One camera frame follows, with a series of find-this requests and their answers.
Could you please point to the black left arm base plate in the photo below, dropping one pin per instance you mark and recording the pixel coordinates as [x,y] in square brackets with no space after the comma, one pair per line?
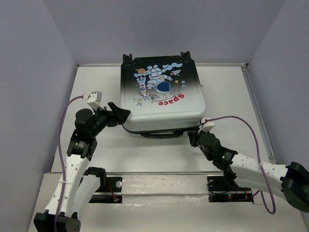
[110,187]

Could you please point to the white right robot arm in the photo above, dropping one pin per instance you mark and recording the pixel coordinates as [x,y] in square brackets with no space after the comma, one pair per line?
[289,182]

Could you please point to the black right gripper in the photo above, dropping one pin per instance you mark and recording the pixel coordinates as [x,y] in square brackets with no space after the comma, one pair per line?
[193,135]

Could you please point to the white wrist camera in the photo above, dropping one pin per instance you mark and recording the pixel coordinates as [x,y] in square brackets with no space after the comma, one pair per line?
[93,99]
[206,124]

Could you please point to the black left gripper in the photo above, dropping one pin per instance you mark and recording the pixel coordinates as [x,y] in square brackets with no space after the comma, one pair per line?
[117,116]

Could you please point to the aluminium table edge rail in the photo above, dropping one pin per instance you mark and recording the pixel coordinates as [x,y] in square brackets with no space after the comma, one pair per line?
[258,114]

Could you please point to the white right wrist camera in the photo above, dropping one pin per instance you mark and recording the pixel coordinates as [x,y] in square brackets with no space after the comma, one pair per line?
[206,124]

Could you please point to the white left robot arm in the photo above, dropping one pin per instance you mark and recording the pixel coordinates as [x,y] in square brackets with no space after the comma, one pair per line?
[79,181]

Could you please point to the black space-print kids suitcase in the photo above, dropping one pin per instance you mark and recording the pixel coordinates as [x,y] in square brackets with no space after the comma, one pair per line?
[163,93]

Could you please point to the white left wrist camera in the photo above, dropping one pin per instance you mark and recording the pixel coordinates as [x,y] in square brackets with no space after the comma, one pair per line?
[93,99]

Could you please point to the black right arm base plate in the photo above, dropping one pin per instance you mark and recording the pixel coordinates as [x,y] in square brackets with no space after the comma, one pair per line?
[221,190]

